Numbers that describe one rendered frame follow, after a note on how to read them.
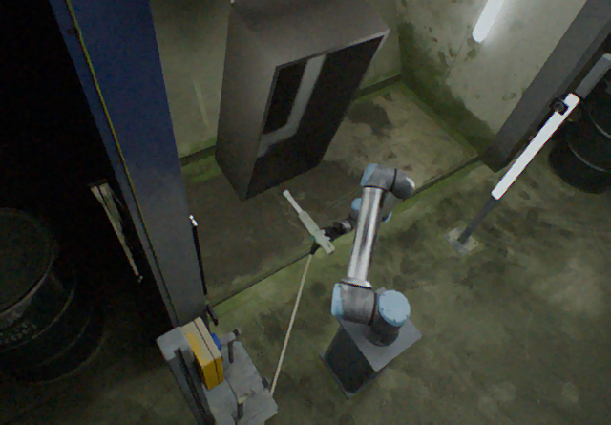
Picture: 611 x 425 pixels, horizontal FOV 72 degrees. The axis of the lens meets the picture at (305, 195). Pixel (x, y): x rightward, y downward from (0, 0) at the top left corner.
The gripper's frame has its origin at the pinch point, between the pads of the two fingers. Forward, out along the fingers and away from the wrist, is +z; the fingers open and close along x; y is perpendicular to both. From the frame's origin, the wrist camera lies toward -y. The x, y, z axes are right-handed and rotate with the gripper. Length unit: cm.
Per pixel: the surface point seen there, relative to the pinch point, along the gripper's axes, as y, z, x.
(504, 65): -55, -193, 35
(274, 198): 48, -22, 61
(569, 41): -96, -187, 8
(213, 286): 54, 50, 23
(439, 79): -7, -200, 78
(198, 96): 11, 0, 145
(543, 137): -81, -103, -36
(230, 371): -22, 85, -41
